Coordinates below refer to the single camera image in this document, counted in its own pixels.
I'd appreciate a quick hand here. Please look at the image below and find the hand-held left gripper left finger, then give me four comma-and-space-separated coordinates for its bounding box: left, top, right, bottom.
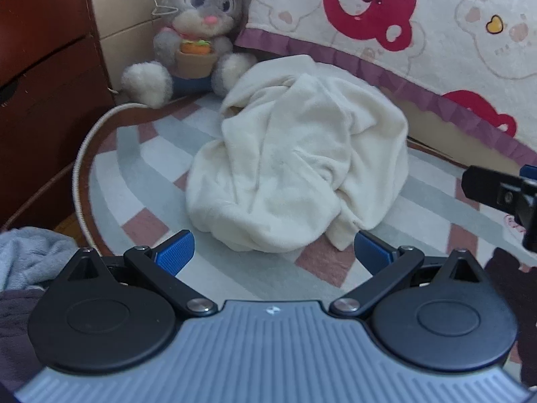
67, 229, 219, 317

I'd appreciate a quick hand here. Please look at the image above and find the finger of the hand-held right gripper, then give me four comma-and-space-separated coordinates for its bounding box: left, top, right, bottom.
461, 165, 537, 253

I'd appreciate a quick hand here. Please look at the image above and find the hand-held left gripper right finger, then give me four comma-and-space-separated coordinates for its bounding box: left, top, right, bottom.
329, 230, 484, 316

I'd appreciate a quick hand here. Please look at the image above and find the white fleece jacket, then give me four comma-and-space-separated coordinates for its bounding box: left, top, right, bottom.
186, 54, 409, 264

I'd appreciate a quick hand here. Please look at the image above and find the grey blue cloth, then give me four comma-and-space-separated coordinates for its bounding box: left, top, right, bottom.
0, 227, 78, 292

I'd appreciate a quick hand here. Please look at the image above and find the bear printed bed sheet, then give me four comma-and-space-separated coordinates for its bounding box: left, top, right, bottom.
234, 0, 537, 158

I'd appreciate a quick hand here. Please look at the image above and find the dark purple cloth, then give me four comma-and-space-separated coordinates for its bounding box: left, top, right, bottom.
0, 287, 47, 387

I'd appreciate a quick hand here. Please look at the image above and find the brown wooden cabinet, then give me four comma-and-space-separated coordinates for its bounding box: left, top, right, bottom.
0, 0, 116, 227

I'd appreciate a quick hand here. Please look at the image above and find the grey plush rabbit toy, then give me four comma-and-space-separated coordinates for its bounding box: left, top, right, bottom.
121, 0, 257, 109

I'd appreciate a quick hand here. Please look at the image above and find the beige nightstand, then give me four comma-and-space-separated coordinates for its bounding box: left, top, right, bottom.
86, 0, 248, 93

